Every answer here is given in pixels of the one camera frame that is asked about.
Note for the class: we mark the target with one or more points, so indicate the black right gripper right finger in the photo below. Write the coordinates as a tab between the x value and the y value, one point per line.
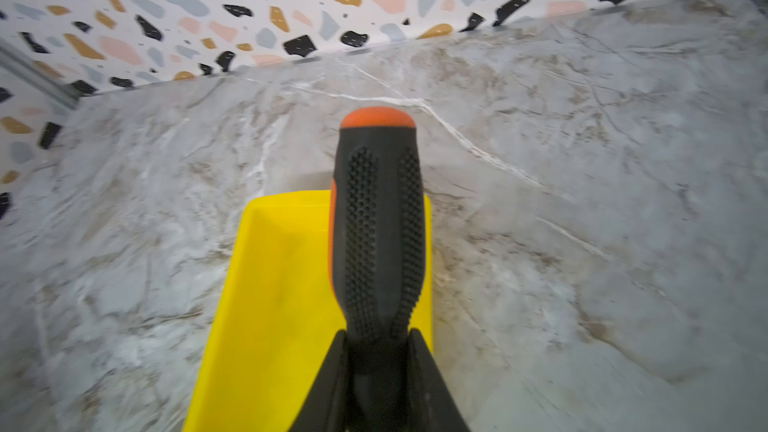
430	406

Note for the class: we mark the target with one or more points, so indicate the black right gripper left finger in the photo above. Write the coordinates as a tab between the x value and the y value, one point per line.
325	407

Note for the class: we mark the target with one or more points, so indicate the black and orange screwdriver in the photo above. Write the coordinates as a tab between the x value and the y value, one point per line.
377	257

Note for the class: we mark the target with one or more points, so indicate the yellow plastic bin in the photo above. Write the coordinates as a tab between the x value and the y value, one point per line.
275	320

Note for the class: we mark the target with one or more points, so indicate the silver metal corner post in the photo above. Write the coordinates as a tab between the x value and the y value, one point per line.
19	66

